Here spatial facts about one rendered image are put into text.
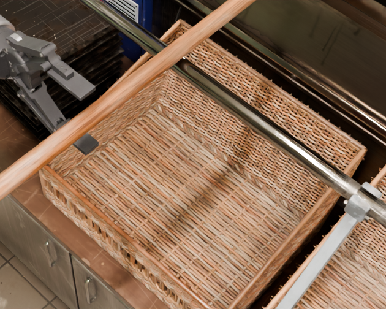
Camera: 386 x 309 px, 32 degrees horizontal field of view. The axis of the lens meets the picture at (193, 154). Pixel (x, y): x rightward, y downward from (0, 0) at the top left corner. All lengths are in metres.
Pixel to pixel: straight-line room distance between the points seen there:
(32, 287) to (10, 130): 0.61
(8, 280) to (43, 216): 0.61
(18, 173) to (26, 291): 1.26
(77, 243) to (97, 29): 0.51
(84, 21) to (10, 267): 0.91
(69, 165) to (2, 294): 0.68
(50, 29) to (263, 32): 0.52
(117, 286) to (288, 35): 0.67
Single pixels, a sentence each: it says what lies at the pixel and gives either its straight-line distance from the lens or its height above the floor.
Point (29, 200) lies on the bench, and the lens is 1.68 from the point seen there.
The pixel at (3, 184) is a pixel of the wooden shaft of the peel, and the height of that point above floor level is 1.20.
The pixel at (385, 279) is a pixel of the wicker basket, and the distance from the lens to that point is 1.65.
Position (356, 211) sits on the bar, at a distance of 1.03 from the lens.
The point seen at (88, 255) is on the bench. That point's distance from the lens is 1.59.
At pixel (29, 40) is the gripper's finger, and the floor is 1.27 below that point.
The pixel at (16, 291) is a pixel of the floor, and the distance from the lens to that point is 2.21.
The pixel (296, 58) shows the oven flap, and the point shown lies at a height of 0.95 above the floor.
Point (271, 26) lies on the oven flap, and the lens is 1.49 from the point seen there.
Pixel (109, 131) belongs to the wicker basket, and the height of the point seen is 0.64.
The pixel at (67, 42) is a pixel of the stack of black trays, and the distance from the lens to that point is 1.64.
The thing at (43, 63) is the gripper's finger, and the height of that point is 1.27.
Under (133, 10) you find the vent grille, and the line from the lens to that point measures 1.79.
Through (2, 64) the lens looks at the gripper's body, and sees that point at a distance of 1.10.
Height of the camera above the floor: 2.01
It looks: 55 degrees down
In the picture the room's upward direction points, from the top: 8 degrees clockwise
